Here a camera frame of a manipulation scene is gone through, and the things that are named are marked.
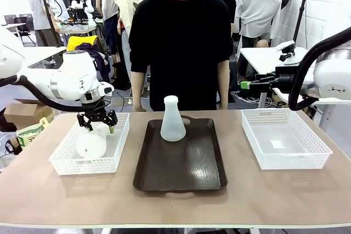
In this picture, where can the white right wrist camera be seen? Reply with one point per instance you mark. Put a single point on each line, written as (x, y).
(286, 53)

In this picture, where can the black tripod stand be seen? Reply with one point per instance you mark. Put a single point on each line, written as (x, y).
(48, 20)

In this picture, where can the mannequin with cream jacket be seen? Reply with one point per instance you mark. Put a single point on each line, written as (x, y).
(124, 4)

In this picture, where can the brown cardboard box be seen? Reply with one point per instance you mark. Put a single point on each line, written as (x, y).
(24, 112)

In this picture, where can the person in black sweater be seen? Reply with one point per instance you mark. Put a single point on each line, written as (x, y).
(178, 53)

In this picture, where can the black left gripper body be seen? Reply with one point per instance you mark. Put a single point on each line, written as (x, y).
(94, 109)

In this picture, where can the person's left forearm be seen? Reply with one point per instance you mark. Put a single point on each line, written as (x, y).
(224, 83)

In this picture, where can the mannequin with white tank top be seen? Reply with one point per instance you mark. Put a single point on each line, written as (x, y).
(108, 4)

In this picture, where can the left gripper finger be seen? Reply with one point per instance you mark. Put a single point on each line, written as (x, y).
(85, 120)
(112, 119)

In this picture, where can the yellow garment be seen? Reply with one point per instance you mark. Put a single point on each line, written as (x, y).
(79, 41)

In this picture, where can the black office chair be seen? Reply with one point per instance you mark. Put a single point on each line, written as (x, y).
(22, 29)

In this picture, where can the background man in light shirt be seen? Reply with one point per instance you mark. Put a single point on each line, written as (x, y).
(41, 9)

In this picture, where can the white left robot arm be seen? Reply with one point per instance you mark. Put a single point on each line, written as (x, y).
(71, 77)

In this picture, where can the person's left hand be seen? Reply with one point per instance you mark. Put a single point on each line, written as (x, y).
(223, 106)

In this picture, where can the mannequin with white shirt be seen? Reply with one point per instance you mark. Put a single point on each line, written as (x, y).
(260, 6)

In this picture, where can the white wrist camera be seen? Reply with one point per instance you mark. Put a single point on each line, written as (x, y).
(105, 89)
(286, 53)

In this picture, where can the long white background table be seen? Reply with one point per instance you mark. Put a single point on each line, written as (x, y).
(76, 29)

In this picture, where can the white perforated plastic basket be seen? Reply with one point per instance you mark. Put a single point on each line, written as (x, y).
(90, 166)
(301, 160)

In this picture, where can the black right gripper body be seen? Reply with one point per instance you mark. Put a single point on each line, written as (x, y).
(283, 79)

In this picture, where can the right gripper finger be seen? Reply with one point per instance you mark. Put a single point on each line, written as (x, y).
(266, 79)
(245, 85)

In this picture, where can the white desk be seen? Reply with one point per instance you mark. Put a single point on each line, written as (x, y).
(260, 56)
(41, 53)

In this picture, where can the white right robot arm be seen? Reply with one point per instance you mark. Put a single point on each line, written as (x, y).
(329, 72)

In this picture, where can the person's right forearm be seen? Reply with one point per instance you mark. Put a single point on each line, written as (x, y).
(138, 88)

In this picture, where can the dark brown plastic tray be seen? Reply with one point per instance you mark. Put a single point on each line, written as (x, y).
(179, 162)

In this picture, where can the translucent plastic conical flask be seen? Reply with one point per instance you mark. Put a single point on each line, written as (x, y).
(90, 146)
(173, 127)

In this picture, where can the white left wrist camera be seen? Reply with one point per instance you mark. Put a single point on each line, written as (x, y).
(105, 89)

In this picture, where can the dark purple garment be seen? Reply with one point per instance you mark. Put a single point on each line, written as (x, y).
(102, 61)

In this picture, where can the green white paper bag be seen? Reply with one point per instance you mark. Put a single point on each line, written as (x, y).
(27, 135)

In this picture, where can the person's right hand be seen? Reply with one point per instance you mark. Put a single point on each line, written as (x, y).
(139, 108)

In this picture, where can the black light stand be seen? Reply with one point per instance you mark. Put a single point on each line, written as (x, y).
(301, 4)

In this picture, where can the small dark brown object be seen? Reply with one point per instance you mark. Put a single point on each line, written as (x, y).
(13, 146)

